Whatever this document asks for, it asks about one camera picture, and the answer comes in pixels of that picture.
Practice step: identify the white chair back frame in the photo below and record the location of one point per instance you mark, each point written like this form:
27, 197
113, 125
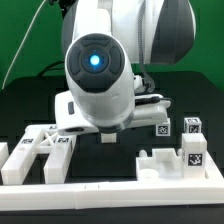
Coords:
37, 140

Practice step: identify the white part at left edge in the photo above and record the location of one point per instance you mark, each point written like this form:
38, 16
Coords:
4, 153

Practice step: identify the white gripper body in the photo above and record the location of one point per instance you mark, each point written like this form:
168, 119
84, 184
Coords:
70, 121

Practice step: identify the white tagged cube far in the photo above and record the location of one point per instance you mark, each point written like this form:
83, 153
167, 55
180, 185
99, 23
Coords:
192, 125

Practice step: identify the white L-shaped border fence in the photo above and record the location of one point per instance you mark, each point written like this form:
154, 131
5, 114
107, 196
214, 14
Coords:
157, 192

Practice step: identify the white chair seat block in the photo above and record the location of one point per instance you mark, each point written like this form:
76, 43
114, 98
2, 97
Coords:
164, 163

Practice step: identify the white tagged cube near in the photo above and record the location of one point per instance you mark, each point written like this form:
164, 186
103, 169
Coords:
163, 129

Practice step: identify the white tagged cube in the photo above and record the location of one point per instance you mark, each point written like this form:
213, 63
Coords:
192, 125
163, 129

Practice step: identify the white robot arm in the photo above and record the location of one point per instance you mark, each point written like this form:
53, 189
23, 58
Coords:
107, 44

